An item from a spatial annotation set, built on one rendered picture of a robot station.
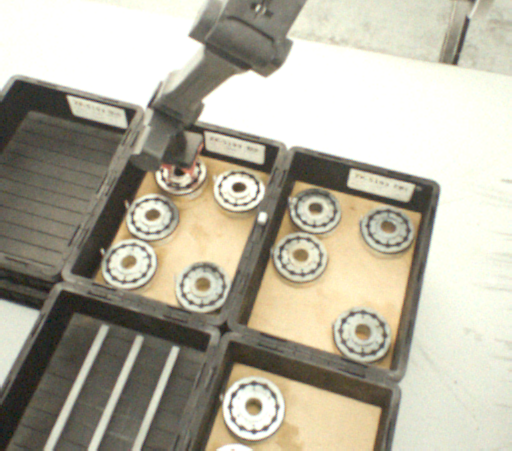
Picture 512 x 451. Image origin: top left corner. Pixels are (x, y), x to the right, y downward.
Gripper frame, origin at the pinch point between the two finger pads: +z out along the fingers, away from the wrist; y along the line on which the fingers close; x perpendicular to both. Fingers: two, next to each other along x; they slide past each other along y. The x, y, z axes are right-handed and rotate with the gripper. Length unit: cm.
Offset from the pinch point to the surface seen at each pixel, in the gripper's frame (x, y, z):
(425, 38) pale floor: 140, 35, 101
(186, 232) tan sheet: -11.5, 5.2, 3.7
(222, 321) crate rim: -29.4, 20.6, -6.8
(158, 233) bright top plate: -14.6, 1.2, 0.3
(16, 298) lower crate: -31.8, -25.2, 11.5
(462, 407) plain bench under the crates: -24, 64, 19
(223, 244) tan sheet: -11.7, 13.0, 4.1
